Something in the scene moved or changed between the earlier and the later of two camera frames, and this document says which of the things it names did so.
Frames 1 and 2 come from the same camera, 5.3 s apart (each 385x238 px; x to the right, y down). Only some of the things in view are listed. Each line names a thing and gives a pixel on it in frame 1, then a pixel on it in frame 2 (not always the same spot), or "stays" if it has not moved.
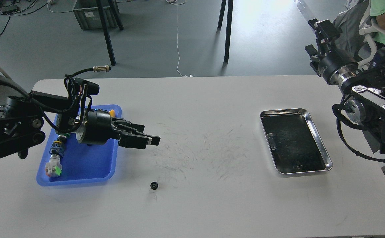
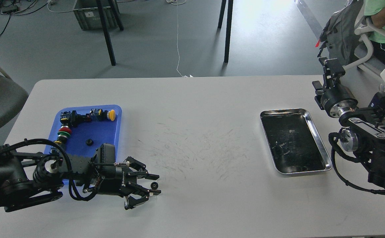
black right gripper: x=338 y=67 -> x=337 y=98
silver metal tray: x=295 y=144 stays
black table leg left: x=114 y=5 stays
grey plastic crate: x=87 y=12 stays
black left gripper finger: x=134 y=141 -> x=142 y=194
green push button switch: x=62 y=138 stays
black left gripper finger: x=137 y=127 -> x=142 y=173
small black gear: x=154 y=185 stays
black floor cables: x=12 y=7 stays
